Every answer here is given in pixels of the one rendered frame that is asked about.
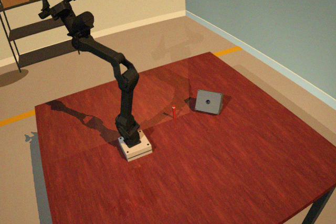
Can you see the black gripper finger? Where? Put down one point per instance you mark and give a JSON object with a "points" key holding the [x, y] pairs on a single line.
{"points": [[45, 4]]}

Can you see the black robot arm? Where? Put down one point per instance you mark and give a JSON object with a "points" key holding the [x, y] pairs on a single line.
{"points": [[79, 29]]}

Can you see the beige flat panel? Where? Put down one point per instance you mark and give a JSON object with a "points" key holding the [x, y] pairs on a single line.
{"points": [[209, 101]]}

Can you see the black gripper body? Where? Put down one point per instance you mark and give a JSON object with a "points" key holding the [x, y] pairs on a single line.
{"points": [[46, 12]]}

